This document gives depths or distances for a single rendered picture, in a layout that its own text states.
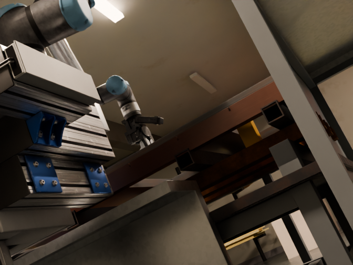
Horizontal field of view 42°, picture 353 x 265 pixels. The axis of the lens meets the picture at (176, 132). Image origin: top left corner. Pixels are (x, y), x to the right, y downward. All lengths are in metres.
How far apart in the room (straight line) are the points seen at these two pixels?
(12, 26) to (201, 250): 0.78
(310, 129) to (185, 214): 0.53
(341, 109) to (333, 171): 8.50
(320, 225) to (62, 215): 0.68
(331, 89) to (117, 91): 7.90
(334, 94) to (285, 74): 8.52
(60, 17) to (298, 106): 0.66
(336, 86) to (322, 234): 8.25
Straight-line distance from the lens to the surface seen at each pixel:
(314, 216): 1.31
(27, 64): 0.87
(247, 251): 9.53
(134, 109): 1.90
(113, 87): 1.82
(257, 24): 0.99
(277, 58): 0.96
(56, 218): 1.18
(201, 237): 1.30
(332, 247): 1.32
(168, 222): 1.34
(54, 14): 1.26
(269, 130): 1.99
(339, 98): 9.45
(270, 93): 1.30
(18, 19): 1.29
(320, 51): 2.05
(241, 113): 1.31
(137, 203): 1.20
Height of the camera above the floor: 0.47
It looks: 15 degrees up
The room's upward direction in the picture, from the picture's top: 24 degrees counter-clockwise
